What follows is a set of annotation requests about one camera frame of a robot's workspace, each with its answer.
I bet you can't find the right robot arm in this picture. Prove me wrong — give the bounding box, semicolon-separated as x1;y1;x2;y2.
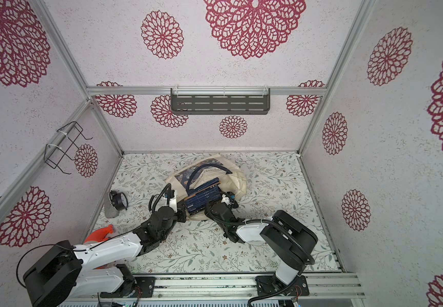
205;195;318;285

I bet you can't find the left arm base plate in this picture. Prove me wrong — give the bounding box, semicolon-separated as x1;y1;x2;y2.
99;276;156;299

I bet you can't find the grey slotted wall shelf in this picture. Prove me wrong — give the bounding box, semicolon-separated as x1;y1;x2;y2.
170;88;271;115

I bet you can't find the red toy figure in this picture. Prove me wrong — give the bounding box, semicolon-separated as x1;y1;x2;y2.
84;225;114;244

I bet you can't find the aluminium rail frame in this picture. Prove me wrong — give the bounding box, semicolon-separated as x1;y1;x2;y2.
61;272;366;306

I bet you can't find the black wire wall rack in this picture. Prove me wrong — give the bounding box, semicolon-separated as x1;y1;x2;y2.
43;121;93;175

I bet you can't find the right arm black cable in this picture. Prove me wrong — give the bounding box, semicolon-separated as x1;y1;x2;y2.
205;209;316;307

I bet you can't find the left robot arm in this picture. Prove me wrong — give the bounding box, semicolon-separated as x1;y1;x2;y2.
23;184;186;306

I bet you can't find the cream canvas tote bag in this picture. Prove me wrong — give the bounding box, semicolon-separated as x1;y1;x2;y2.
165;154;248;221

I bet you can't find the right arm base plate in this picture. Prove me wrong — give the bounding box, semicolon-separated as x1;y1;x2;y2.
256;275;310;298

